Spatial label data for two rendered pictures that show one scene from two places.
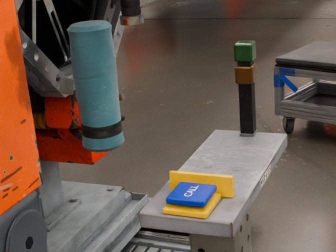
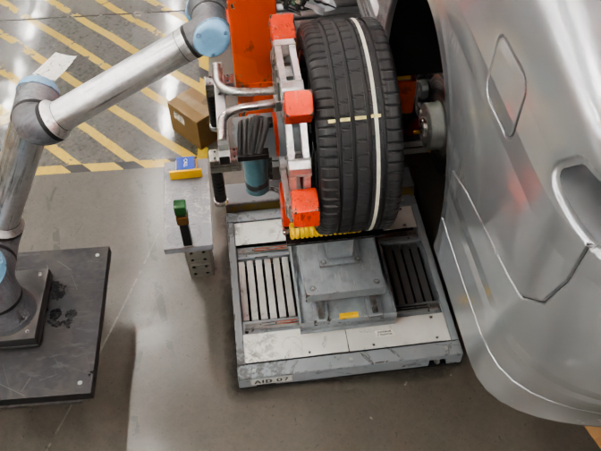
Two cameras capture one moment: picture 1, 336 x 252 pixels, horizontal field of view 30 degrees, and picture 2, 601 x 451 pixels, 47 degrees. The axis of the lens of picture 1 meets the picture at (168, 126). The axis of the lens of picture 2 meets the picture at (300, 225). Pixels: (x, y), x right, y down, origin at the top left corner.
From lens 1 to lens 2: 3.17 m
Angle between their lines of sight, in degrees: 106
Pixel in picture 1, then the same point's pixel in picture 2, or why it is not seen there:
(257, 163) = (170, 209)
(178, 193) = (190, 159)
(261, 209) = (240, 428)
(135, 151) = not seen: outside the picture
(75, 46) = not seen: hidden behind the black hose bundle
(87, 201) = (317, 270)
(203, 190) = (180, 165)
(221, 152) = (194, 216)
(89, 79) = not seen: hidden behind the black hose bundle
